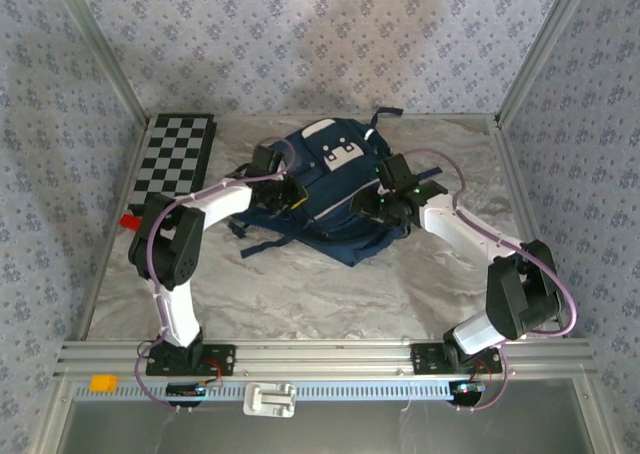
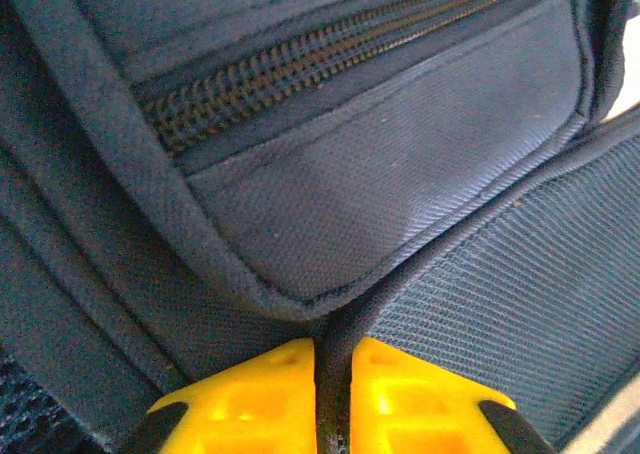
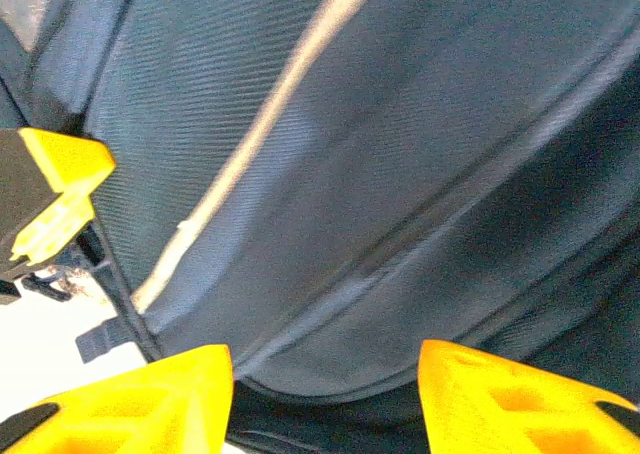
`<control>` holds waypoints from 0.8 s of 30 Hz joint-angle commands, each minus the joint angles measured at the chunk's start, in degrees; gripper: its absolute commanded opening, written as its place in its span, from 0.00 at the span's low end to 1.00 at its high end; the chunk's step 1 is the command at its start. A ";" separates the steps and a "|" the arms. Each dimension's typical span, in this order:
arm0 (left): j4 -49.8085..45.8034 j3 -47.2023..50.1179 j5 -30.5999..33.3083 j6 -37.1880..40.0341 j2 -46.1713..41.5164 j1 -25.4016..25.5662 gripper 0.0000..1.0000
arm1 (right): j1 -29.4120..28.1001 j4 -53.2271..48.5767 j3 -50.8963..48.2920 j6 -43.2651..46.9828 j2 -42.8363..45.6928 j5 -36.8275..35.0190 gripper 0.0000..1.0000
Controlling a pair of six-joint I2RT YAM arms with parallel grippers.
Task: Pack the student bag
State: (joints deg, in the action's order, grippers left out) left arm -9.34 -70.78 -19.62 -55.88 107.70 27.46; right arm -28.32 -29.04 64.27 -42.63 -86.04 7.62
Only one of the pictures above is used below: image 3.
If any navy blue student backpack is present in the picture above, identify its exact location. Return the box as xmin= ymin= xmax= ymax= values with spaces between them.
xmin=0 ymin=0 xmax=640 ymax=454

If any right gripper yellow black left finger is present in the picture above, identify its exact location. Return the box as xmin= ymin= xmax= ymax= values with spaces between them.
xmin=0 ymin=343 xmax=235 ymax=454

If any right gripper yellow black right finger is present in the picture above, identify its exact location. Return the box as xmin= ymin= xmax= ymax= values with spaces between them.
xmin=417 ymin=338 xmax=640 ymax=454

